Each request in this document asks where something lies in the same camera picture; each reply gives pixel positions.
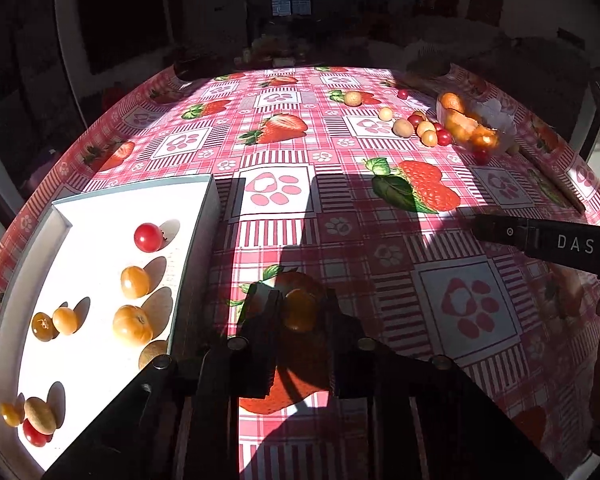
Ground orange cherry tomato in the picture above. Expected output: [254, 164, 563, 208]
[283, 288, 318, 333]

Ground wooden stick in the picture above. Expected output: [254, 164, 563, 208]
[517, 146, 588, 215]

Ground tan longan fruit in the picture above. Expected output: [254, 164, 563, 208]
[137, 339, 168, 370]

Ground yellow tomato in box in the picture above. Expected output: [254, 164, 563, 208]
[52, 307, 79, 335]
[112, 304, 154, 347]

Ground white shallow cardboard box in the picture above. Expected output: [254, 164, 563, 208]
[0, 174, 221, 479]

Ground clear plastic fruit bowl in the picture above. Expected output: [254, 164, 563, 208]
[436, 94, 517, 155]

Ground pink strawberry checked tablecloth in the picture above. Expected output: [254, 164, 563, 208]
[0, 66, 600, 474]

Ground orange tangerine in bowl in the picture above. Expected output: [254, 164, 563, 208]
[438, 92, 465, 114]

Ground tan longan in box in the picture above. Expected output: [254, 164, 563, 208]
[23, 396, 57, 436]

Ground tan longan far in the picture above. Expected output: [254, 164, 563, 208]
[343, 91, 363, 107]
[378, 106, 393, 122]
[392, 118, 415, 139]

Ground small yellow tomato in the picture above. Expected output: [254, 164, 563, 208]
[0, 402, 23, 428]

